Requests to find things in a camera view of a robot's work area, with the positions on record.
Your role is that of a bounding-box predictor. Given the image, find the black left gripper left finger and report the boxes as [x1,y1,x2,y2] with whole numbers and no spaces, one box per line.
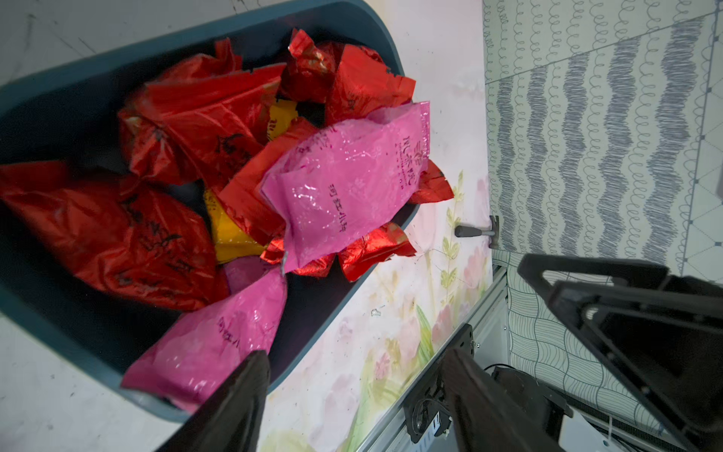
[158,350,270,452]

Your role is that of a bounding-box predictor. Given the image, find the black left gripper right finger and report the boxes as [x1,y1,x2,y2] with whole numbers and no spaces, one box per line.
[442,350,561,452]

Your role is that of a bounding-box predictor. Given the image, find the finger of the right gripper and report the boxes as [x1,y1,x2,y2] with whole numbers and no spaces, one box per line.
[518,254,722,451]

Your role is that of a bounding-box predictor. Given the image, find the pink tea bag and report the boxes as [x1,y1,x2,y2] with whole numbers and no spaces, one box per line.
[261,102,430,272]
[122,267,287,414]

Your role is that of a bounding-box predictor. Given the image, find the yellow tea bag in box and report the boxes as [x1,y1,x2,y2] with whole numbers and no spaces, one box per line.
[203,189,265,265]

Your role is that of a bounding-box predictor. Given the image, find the long red tea bag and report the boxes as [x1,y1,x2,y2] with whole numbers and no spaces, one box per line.
[1,161,230,312]

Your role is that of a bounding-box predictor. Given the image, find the dark teal storage box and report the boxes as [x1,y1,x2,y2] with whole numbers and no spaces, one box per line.
[1,1,429,425]

